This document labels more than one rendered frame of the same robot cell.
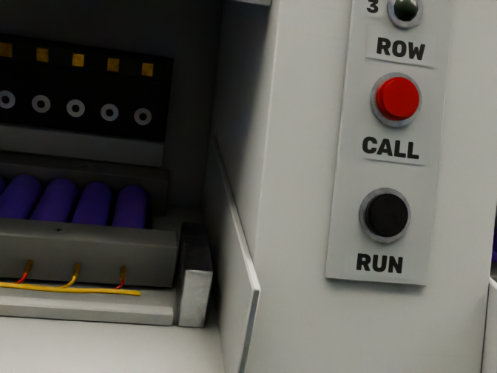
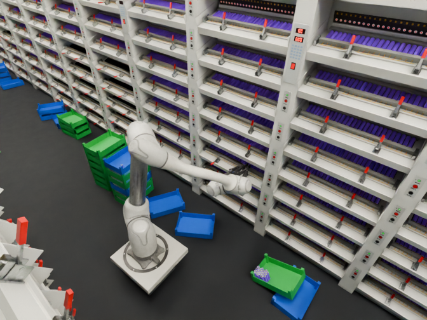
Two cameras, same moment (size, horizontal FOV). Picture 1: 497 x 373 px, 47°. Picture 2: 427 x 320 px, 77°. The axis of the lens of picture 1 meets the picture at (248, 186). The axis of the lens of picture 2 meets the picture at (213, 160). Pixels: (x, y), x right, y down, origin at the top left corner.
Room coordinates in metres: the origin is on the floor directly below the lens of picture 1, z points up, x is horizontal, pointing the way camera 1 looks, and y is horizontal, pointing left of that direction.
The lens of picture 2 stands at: (-0.95, -0.82, 1.82)
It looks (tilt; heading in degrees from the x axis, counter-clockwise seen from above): 38 degrees down; 49
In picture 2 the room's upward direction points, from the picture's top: 2 degrees clockwise
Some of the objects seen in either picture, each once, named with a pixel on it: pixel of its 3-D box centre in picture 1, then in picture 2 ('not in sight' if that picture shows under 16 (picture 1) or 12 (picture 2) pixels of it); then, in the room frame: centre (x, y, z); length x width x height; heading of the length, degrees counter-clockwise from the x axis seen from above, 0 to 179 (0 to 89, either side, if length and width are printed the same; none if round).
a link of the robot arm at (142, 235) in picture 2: not in sight; (142, 235); (-0.63, 0.22, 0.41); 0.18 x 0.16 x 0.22; 74
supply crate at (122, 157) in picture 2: not in sight; (126, 157); (-0.37, 0.97, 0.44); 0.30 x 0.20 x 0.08; 19
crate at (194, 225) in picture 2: not in sight; (195, 224); (-0.15, 0.32, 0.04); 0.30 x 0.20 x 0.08; 135
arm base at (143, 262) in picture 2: not in sight; (147, 251); (-0.63, 0.19, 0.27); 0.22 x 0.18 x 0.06; 100
